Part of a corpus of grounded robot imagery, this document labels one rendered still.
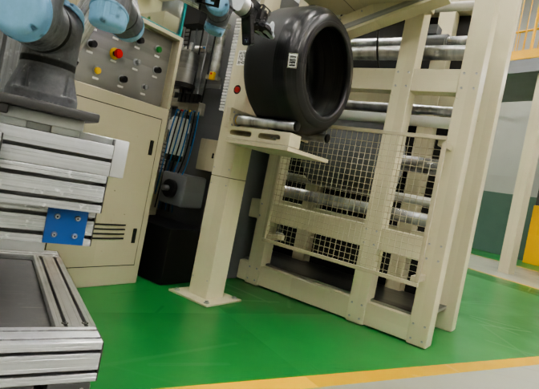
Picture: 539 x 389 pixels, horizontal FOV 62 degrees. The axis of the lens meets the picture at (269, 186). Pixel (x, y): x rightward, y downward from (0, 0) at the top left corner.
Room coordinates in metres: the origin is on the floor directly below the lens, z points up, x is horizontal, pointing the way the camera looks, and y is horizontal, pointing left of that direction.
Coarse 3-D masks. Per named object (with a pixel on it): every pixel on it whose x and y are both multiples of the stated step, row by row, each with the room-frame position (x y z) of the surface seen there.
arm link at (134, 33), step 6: (132, 0) 1.02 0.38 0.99; (138, 6) 1.04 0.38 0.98; (138, 12) 1.02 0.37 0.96; (138, 18) 1.01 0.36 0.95; (138, 24) 1.02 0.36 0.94; (126, 30) 1.00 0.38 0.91; (132, 30) 1.02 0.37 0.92; (138, 30) 1.05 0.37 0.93; (120, 36) 1.04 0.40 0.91; (126, 36) 1.04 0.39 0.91; (132, 36) 1.05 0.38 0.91; (138, 36) 1.07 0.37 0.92
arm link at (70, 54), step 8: (64, 0) 0.99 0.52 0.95; (64, 8) 0.99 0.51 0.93; (72, 8) 1.00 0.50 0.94; (72, 16) 1.00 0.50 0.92; (80, 16) 1.02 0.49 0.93; (72, 24) 0.99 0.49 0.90; (80, 24) 1.03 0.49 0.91; (72, 32) 0.99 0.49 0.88; (80, 32) 1.04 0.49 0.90; (64, 40) 0.97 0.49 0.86; (72, 40) 1.00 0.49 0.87; (80, 40) 1.05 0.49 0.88; (24, 48) 0.98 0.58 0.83; (56, 48) 0.97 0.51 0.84; (64, 48) 0.99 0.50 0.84; (72, 48) 1.02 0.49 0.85; (48, 56) 0.98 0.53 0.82; (56, 56) 0.99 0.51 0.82; (64, 56) 1.00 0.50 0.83; (72, 56) 1.02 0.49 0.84; (72, 64) 1.03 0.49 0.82
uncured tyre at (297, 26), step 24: (288, 24) 1.89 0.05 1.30; (312, 24) 1.90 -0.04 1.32; (336, 24) 2.04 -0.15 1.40; (264, 48) 1.92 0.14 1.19; (288, 48) 1.85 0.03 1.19; (312, 48) 2.35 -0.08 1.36; (336, 48) 2.28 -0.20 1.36; (264, 72) 1.92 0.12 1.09; (288, 72) 1.86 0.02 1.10; (312, 72) 2.41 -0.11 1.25; (336, 72) 2.33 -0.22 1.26; (264, 96) 1.96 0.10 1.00; (288, 96) 1.90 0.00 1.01; (312, 96) 2.41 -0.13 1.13; (336, 96) 2.33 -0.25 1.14; (312, 120) 2.02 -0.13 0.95; (336, 120) 2.20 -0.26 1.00
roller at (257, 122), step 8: (240, 120) 2.12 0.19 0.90; (248, 120) 2.09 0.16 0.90; (256, 120) 2.06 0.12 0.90; (264, 120) 2.03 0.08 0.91; (272, 120) 2.01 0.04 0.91; (280, 120) 1.99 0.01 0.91; (288, 120) 1.97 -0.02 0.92; (272, 128) 2.03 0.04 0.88; (280, 128) 1.99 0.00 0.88; (288, 128) 1.96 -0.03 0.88; (296, 128) 1.95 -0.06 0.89
